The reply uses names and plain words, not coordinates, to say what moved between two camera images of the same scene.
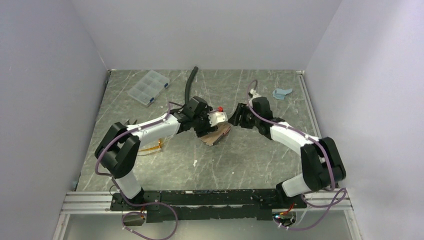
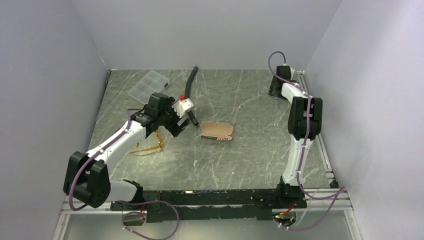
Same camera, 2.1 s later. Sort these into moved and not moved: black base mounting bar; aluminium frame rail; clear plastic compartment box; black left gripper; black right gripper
Moved: black left gripper; black right gripper
Not moved: black base mounting bar; aluminium frame rail; clear plastic compartment box
